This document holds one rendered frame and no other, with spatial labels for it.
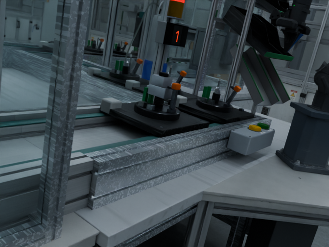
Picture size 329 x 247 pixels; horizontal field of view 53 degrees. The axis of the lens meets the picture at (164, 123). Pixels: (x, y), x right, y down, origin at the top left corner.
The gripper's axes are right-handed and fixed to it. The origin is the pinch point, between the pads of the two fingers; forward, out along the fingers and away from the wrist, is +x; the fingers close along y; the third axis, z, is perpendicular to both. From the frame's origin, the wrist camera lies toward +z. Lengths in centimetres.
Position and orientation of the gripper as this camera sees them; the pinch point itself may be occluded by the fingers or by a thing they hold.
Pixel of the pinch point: (288, 42)
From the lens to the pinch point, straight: 123.8
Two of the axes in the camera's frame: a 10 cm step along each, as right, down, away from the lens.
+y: -6.1, 0.9, -7.8
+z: -7.6, -3.5, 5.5
